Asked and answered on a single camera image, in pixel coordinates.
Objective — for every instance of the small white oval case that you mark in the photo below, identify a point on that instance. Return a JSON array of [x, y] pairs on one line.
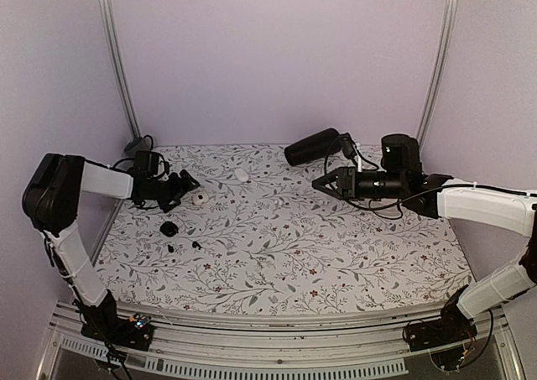
[[241, 175]]

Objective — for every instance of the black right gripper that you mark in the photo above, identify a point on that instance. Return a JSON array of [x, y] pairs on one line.
[[346, 185]]

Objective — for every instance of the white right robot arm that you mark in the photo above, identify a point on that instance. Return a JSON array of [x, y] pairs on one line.
[[441, 196]]

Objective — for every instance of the aluminium front rail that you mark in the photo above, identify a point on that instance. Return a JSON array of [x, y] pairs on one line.
[[195, 345]]

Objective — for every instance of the aluminium frame post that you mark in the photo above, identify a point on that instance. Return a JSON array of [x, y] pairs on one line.
[[120, 76], [448, 23]]

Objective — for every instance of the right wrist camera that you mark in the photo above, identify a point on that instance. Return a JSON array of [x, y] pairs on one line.
[[351, 151]]

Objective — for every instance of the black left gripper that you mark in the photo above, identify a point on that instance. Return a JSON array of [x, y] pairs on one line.
[[179, 189]]

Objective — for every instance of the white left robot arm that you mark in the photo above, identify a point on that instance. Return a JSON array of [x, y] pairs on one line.
[[52, 196]]

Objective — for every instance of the black round earbud case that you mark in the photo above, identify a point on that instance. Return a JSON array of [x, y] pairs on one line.
[[169, 229]]

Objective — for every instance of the right aluminium frame post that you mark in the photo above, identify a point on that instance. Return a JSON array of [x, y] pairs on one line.
[[448, 23]]

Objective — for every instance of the left aluminium frame post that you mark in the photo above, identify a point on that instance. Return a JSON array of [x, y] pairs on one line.
[[120, 76]]

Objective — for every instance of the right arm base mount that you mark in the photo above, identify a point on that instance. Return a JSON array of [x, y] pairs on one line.
[[452, 326]]

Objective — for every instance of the floral patterned table mat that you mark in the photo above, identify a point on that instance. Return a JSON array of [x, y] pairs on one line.
[[275, 246]]

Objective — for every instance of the black cylindrical speaker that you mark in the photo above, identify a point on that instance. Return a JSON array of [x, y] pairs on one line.
[[314, 147]]

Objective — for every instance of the grey mug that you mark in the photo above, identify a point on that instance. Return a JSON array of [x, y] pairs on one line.
[[145, 143]]

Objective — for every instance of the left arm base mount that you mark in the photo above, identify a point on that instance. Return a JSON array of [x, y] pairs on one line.
[[102, 323]]

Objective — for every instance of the white earbud charging case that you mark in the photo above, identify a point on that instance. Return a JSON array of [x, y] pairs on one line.
[[200, 198]]

